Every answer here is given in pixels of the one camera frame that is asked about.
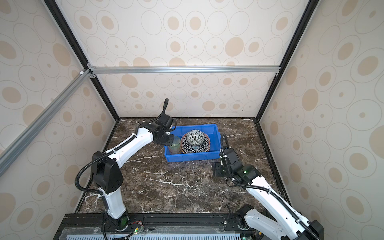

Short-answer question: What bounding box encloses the horizontal aluminium frame bar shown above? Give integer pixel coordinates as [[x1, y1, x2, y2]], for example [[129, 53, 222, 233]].
[[90, 66, 281, 74]]

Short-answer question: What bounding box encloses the green transparent cup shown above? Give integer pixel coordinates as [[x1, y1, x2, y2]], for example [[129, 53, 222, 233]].
[[168, 136, 182, 155]]

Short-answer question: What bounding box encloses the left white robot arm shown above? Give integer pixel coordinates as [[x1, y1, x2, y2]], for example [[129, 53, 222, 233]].
[[75, 98, 177, 220]]

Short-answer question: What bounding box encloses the left slanted aluminium bar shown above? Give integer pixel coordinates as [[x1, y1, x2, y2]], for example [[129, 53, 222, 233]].
[[1, 70, 91, 175]]

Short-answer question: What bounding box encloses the geometric pattern brown rimmed plate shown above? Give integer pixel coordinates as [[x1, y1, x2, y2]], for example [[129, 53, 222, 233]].
[[181, 133, 211, 154]]

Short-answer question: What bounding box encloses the blue plastic bin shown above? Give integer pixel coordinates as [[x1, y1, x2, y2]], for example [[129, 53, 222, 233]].
[[164, 124, 221, 163]]

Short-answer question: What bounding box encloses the brown leaf pattern bowl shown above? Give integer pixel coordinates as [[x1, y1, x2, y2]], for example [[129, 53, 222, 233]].
[[186, 130, 205, 147]]

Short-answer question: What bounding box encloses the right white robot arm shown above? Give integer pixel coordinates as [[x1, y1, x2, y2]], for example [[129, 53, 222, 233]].
[[213, 134, 324, 240]]

